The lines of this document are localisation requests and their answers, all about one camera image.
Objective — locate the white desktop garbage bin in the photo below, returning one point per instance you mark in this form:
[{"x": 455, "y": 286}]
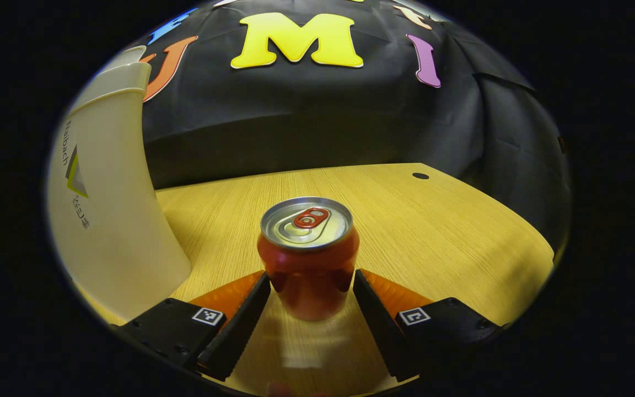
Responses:
[{"x": 113, "y": 220}]

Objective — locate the red pop can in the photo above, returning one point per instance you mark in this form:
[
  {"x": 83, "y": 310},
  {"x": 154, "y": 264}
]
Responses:
[{"x": 309, "y": 275}]

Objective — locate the wooden desktop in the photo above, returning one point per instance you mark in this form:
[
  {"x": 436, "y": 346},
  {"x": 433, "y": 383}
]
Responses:
[{"x": 433, "y": 237}]

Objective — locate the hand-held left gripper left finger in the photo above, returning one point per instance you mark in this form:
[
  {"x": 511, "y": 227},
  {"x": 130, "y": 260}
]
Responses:
[{"x": 240, "y": 325}]

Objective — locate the black backdrop cloth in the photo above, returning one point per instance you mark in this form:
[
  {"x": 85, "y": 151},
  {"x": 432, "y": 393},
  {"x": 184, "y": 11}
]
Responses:
[{"x": 323, "y": 110}]

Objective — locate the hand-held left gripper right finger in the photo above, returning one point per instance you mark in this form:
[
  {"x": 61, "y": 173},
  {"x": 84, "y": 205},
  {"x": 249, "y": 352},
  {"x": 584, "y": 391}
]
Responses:
[{"x": 378, "y": 325}]

